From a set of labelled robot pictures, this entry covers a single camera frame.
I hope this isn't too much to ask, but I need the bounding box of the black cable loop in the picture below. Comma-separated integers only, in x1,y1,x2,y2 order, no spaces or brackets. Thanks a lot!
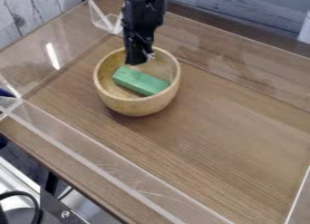
0,190,44,224

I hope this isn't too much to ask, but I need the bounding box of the blue object at left edge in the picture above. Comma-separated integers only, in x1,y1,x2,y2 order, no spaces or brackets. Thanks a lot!
0,88,16,98

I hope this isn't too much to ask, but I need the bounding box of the black metal bracket with bolt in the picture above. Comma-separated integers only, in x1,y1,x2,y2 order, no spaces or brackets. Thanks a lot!
40,190,90,224

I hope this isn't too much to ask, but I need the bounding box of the brown wooden bowl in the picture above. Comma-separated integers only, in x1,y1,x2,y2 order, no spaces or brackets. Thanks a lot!
94,47,182,117

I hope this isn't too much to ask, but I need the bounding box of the black table leg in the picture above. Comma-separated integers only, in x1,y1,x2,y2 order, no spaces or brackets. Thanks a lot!
46,172,59,196

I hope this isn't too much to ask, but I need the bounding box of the clear acrylic tray enclosure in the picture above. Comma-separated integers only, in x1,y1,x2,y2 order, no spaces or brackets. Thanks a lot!
0,0,310,224

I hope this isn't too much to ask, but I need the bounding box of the green rectangular block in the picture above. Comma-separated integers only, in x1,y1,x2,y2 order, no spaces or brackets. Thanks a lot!
113,66,170,96

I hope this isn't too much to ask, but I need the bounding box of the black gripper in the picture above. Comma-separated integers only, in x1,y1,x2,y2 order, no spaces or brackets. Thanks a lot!
123,0,166,65

